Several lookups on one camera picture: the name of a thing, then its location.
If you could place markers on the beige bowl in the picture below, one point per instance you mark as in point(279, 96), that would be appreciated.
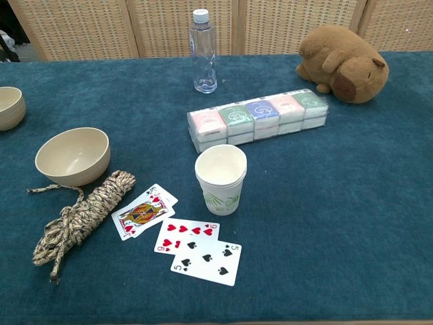
point(10, 108)
point(72, 159)

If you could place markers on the white round lid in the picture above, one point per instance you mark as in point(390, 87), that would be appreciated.
point(221, 189)

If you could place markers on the wrapped pocket tissue pack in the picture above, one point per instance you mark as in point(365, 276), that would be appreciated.
point(257, 118)

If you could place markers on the playing card under king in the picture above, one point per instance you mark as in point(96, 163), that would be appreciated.
point(165, 198)

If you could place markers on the six of hearts card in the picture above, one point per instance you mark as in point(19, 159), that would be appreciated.
point(182, 230)

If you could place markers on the jack of hearts card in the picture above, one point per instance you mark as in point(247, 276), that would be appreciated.
point(142, 216)

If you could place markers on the five of spades card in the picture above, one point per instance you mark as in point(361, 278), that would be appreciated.
point(206, 260)

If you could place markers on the blue velvet table cloth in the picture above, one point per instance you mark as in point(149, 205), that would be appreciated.
point(321, 203)

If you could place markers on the clear plastic water bottle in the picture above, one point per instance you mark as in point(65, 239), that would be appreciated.
point(203, 50)

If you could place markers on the brown capybara plush toy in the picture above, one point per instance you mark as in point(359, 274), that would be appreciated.
point(348, 64)

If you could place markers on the woven wooden folding screen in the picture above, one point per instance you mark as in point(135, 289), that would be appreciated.
point(84, 27)

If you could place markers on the black tripod stand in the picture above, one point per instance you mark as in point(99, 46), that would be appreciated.
point(7, 47)

